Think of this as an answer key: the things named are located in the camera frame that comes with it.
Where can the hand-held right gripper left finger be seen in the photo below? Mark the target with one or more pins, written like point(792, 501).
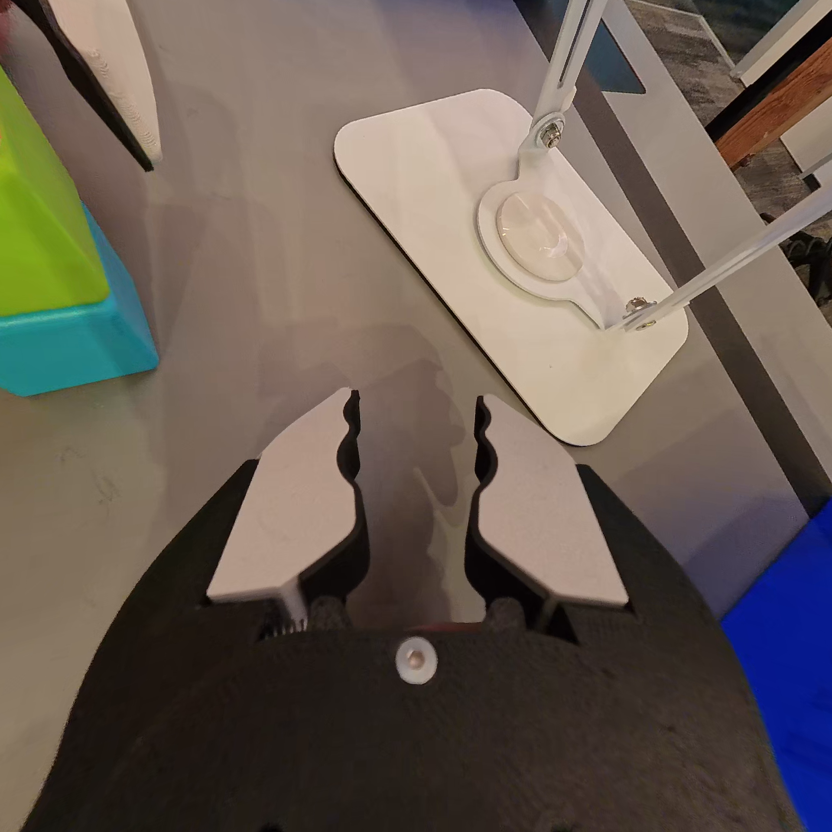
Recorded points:
point(286, 513)

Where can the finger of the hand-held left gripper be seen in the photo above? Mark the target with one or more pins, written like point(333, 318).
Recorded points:
point(114, 65)

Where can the brown wooden panel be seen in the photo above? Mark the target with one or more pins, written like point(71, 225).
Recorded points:
point(773, 104)

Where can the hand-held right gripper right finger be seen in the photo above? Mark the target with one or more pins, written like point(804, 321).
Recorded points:
point(546, 520)

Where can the cyan cube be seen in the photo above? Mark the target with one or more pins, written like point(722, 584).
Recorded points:
point(71, 351)

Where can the green cube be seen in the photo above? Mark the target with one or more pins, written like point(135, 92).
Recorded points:
point(39, 247)

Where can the white document stand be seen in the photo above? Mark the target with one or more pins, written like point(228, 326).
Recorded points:
point(422, 195)

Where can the blue plastic bin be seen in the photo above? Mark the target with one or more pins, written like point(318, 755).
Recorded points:
point(786, 650)

